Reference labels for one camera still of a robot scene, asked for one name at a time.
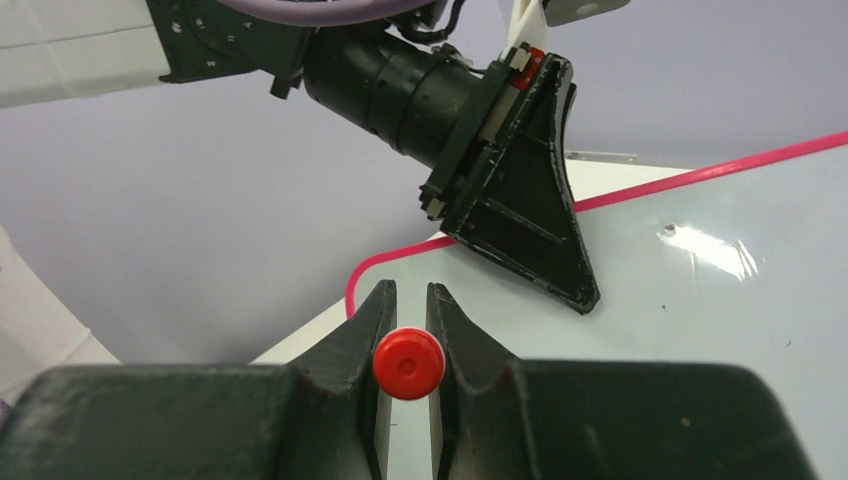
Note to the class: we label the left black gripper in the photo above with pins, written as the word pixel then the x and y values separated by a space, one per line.
pixel 499 183

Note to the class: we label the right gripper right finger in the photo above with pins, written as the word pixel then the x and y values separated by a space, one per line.
pixel 498 416

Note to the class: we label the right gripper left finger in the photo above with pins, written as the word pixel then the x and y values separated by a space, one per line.
pixel 319 416

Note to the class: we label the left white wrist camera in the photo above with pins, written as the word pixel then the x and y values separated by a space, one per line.
pixel 529 21

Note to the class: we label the red capped whiteboard marker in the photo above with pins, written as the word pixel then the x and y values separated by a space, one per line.
pixel 409 363

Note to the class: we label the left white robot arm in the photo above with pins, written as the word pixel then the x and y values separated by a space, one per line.
pixel 366 61

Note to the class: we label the pink framed whiteboard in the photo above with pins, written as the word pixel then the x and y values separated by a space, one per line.
pixel 741 263

